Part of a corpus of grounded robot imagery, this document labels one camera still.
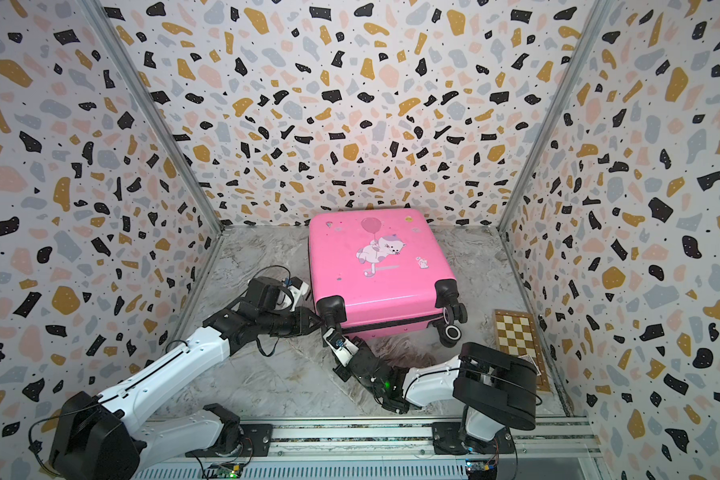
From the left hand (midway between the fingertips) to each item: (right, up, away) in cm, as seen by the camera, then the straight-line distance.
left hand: (326, 322), depth 78 cm
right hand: (+2, -6, +1) cm, 7 cm away
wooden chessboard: (+55, -6, +12) cm, 57 cm away
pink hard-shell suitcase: (+14, +13, +4) cm, 20 cm away
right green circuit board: (+38, -34, -7) cm, 52 cm away
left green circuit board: (-23, -33, -8) cm, 41 cm away
